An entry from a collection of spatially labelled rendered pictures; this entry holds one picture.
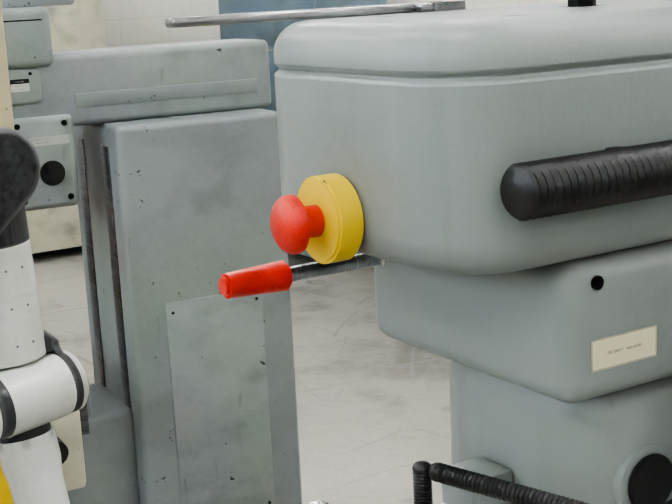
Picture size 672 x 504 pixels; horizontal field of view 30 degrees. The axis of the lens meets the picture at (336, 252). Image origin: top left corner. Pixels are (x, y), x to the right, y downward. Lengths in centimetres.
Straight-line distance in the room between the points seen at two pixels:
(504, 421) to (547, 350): 13
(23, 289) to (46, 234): 794
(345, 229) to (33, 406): 76
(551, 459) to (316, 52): 34
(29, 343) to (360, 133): 79
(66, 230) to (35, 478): 796
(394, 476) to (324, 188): 423
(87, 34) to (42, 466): 799
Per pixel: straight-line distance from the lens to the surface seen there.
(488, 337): 90
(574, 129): 80
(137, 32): 1054
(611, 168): 78
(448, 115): 76
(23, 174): 148
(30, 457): 156
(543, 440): 94
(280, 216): 83
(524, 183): 74
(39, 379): 152
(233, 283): 93
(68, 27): 940
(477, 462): 98
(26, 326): 152
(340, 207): 82
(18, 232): 150
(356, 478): 502
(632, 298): 87
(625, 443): 93
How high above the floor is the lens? 192
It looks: 12 degrees down
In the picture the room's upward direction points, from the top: 3 degrees counter-clockwise
